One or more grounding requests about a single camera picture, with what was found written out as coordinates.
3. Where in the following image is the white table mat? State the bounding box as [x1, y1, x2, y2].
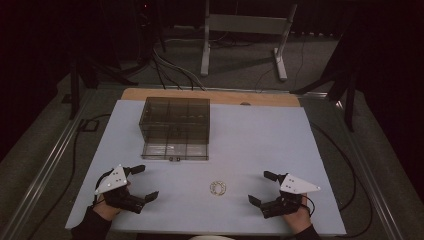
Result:
[64, 99, 348, 238]

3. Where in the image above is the wooden table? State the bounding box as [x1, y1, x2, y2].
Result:
[120, 87, 302, 108]

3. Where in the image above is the clear plastic drawer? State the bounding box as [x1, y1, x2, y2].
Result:
[141, 142, 210, 163]

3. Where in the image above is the aluminium floor rail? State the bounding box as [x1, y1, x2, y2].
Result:
[334, 99, 407, 240]
[0, 89, 98, 240]

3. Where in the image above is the person's right hand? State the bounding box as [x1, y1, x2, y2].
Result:
[282, 193, 313, 235]

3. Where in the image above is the grey metal stand frame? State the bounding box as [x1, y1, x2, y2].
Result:
[200, 0, 299, 82]

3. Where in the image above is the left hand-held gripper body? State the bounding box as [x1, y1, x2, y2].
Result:
[94, 164, 148, 215]

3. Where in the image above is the black floor socket box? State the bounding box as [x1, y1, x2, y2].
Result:
[77, 118, 100, 133]

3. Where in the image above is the white rounded object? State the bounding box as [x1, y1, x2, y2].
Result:
[187, 234, 235, 240]

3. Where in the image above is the black floor cable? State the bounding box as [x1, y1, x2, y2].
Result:
[25, 113, 112, 240]
[309, 121, 375, 240]

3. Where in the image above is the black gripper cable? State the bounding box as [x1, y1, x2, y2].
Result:
[300, 194, 317, 218]
[93, 169, 115, 205]

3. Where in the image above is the beaded bracelet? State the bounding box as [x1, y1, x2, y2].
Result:
[209, 180, 227, 197]

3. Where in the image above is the bundle of grey cables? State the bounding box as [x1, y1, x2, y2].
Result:
[150, 46, 208, 92]

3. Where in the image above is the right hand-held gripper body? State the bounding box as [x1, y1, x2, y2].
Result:
[259, 173, 322, 220]

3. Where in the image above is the smoky clear drawer cabinet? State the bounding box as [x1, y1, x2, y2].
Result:
[138, 96, 211, 148]

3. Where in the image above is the black tripod stand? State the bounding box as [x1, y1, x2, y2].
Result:
[289, 31, 361, 133]

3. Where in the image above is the person's left hand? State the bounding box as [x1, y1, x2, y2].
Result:
[92, 195, 123, 222]

